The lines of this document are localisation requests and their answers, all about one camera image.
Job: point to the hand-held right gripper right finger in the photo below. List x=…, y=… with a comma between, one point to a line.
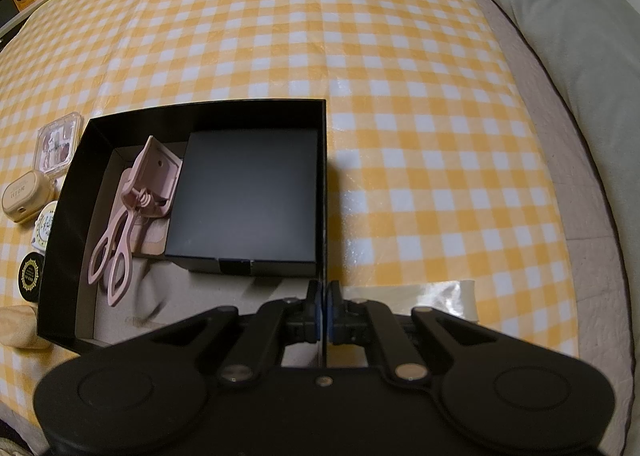
x=335, y=313

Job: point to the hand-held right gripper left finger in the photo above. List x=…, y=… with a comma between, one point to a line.
x=314, y=311

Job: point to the small black box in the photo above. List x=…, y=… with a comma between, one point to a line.
x=240, y=196

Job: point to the large black box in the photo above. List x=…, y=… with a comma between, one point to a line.
x=125, y=296

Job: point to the pink eyelash curler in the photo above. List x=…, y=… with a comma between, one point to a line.
x=142, y=198

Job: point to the pink plastic case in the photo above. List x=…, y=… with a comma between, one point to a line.
x=160, y=165

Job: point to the white round tin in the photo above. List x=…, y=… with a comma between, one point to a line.
x=45, y=226

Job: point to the black round tin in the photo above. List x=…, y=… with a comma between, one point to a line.
x=30, y=278

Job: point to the beige rounded object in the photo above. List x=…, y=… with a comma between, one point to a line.
x=20, y=326

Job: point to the clear plastic card case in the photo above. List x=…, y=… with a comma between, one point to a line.
x=57, y=145

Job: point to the beige earbud case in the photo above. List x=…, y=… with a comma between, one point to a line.
x=25, y=196

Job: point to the clear plastic wrapper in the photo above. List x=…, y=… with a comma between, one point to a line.
x=440, y=298

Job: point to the yellow checkered mat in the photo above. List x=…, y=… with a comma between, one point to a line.
x=350, y=60

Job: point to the quilted mattress pad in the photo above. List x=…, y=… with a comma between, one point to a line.
x=590, y=286

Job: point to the grey pillow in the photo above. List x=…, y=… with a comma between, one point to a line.
x=560, y=35

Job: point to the dark green box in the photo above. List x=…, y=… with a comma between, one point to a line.
x=7, y=10

